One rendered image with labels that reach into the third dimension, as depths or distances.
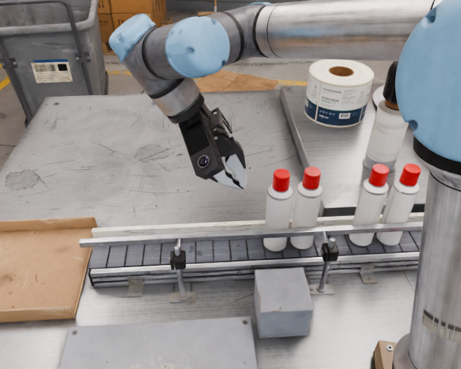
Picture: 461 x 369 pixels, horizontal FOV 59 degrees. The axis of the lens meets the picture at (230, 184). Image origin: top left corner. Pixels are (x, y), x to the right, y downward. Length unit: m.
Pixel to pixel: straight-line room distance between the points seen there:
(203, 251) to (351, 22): 0.59
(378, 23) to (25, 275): 0.87
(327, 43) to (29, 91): 2.48
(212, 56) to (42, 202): 0.78
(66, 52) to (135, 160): 1.52
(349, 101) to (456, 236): 0.97
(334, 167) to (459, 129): 0.88
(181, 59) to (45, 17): 2.93
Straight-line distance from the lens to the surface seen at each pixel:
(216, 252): 0.92
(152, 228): 0.94
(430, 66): 0.32
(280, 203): 0.82
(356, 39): 0.53
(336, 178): 1.15
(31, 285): 1.02
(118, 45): 0.65
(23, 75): 2.85
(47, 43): 2.71
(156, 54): 0.60
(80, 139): 1.44
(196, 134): 0.70
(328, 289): 0.94
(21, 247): 1.11
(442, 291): 0.44
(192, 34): 0.55
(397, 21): 0.51
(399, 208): 0.92
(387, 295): 0.98
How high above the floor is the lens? 1.58
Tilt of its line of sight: 40 degrees down
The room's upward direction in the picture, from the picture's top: straight up
